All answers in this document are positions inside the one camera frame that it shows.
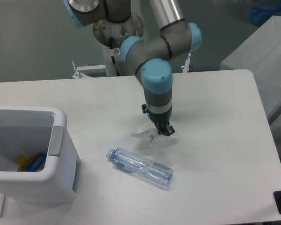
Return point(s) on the white pedestal foot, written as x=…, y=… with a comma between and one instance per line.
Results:
x=88, y=71
x=186, y=68

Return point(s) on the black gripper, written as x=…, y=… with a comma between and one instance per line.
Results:
x=160, y=119

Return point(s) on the clear plastic water bottle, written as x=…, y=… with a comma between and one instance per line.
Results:
x=144, y=167

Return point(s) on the blue plastic bag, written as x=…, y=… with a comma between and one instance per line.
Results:
x=263, y=10

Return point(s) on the white pedestal foot right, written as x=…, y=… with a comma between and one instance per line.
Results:
x=186, y=68

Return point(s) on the white trash can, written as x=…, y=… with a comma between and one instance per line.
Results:
x=29, y=130

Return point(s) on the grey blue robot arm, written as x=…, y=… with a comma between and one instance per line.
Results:
x=148, y=60

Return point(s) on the white paper wrapper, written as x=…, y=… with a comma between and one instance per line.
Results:
x=148, y=133

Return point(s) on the grey covered side table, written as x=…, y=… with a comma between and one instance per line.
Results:
x=261, y=54

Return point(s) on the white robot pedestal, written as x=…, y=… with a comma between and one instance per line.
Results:
x=111, y=36

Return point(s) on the blue yellow trash in bin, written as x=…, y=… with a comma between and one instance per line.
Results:
x=34, y=163

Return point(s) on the white pedestal foot left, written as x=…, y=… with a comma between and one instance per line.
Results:
x=88, y=71

